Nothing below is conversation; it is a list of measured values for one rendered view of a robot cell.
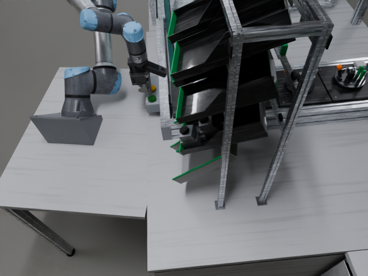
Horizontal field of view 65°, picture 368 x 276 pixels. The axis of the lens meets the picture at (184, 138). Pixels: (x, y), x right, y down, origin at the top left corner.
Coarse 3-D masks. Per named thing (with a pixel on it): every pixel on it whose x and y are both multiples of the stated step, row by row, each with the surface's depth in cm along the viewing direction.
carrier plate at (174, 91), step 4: (172, 84) 147; (172, 88) 146; (176, 88) 146; (172, 92) 144; (176, 92) 144; (172, 96) 142; (176, 96) 142; (172, 100) 141; (176, 100) 141; (172, 104) 139; (176, 104) 139; (172, 108) 138; (176, 108) 138; (172, 112) 136
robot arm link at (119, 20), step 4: (112, 16) 114; (116, 16) 116; (120, 16) 117; (124, 16) 118; (128, 16) 120; (116, 20) 115; (120, 20) 116; (124, 20) 117; (128, 20) 117; (132, 20) 119; (116, 24) 115; (120, 24) 116; (124, 24) 116; (112, 28) 115; (116, 28) 116; (120, 28) 117; (112, 32) 117; (116, 32) 118; (120, 32) 118
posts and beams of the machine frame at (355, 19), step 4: (360, 0) 176; (364, 0) 174; (360, 4) 177; (364, 4) 176; (356, 8) 181; (360, 8) 178; (364, 8) 178; (356, 12) 181; (360, 12) 180; (364, 12) 180; (352, 16) 186; (356, 16) 182; (360, 16) 182; (352, 20) 187; (356, 20) 184; (360, 20) 184; (352, 24) 187; (356, 24) 187
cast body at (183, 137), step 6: (186, 126) 92; (192, 126) 92; (180, 132) 92; (186, 132) 91; (192, 132) 91; (198, 132) 94; (180, 138) 92; (186, 138) 92; (192, 138) 91; (198, 138) 93; (204, 138) 93; (186, 144) 95; (192, 144) 94; (198, 144) 93
